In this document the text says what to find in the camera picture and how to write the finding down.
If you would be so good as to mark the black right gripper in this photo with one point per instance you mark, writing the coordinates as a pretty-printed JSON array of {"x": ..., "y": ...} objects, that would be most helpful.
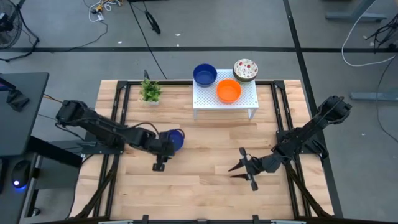
[{"x": 256, "y": 165}]

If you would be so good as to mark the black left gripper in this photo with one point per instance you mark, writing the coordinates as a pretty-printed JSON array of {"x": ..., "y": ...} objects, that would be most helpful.
[{"x": 163, "y": 147}]

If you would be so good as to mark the blue plastic mini bowl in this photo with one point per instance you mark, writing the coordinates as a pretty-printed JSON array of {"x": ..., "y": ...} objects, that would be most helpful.
[
  {"x": 204, "y": 75},
  {"x": 178, "y": 140}
]

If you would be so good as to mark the orange plastic mini bowl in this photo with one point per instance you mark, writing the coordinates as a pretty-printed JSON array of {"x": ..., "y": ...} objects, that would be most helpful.
[{"x": 229, "y": 91}]

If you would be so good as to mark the floral bowl green outside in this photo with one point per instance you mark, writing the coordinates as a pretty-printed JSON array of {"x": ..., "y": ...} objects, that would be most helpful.
[{"x": 245, "y": 69}]

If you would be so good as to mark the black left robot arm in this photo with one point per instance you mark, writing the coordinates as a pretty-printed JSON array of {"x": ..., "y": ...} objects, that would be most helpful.
[{"x": 102, "y": 127}]

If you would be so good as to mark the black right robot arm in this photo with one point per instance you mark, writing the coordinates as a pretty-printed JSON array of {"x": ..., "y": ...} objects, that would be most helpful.
[{"x": 311, "y": 126}]

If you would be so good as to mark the green potted plant white pot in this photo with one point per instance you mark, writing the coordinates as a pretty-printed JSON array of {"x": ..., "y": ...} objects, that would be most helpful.
[{"x": 150, "y": 90}]

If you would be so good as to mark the white perforated metal shelf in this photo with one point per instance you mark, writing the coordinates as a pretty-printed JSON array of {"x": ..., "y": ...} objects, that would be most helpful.
[{"x": 203, "y": 96}]

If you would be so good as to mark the black floor stand foot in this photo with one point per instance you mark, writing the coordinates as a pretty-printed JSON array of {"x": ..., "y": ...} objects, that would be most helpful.
[{"x": 154, "y": 25}]

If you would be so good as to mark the black desk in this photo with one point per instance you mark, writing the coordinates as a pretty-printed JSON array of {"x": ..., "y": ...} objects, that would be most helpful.
[{"x": 21, "y": 124}]

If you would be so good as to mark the black computer mouse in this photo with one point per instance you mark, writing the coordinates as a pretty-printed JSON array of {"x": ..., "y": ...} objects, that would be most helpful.
[{"x": 21, "y": 174}]

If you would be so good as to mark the white power strip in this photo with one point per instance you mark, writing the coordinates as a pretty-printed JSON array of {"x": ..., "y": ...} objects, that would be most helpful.
[{"x": 100, "y": 16}]

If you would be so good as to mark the grey desk foot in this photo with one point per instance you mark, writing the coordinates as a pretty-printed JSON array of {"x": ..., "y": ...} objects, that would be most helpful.
[
  {"x": 373, "y": 96},
  {"x": 354, "y": 16}
]

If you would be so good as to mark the black desk device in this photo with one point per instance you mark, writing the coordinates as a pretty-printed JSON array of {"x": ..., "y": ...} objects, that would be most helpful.
[{"x": 17, "y": 99}]

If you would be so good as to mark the black standing fan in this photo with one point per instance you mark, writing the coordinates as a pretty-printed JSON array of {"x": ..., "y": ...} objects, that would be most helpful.
[{"x": 9, "y": 28}]

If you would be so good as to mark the black aluminium rig frame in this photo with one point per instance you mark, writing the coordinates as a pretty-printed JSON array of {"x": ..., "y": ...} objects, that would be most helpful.
[{"x": 199, "y": 82}]

